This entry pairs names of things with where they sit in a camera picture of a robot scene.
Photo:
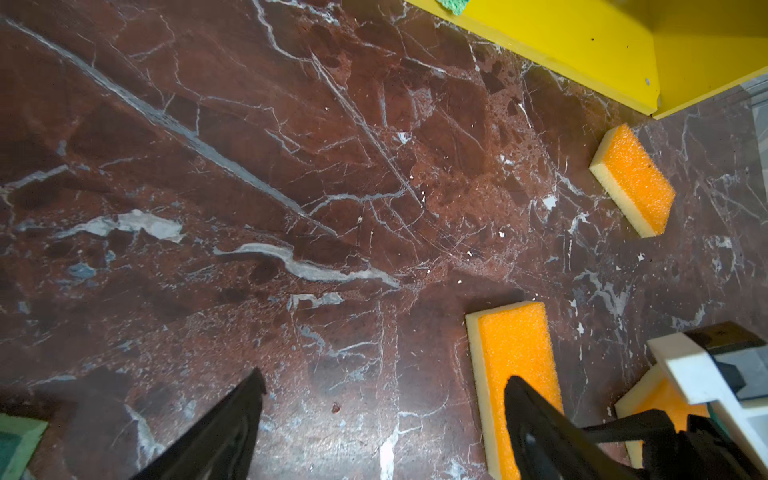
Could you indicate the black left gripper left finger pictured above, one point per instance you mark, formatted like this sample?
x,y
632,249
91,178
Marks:
x,y
221,444

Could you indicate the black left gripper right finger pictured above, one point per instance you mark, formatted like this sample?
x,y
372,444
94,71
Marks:
x,y
546,445

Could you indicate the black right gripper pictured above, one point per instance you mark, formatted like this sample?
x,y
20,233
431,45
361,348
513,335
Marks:
x,y
700,451

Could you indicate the green sponge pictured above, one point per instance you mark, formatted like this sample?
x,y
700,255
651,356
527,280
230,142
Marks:
x,y
455,7

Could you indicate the green sponge under left arm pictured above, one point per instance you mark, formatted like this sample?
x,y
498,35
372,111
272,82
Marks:
x,y
20,437

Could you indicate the yellow shelf with coloured boards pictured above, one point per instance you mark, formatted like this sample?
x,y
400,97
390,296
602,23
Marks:
x,y
655,57

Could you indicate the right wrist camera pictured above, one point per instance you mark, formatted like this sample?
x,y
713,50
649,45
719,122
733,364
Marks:
x,y
724,367

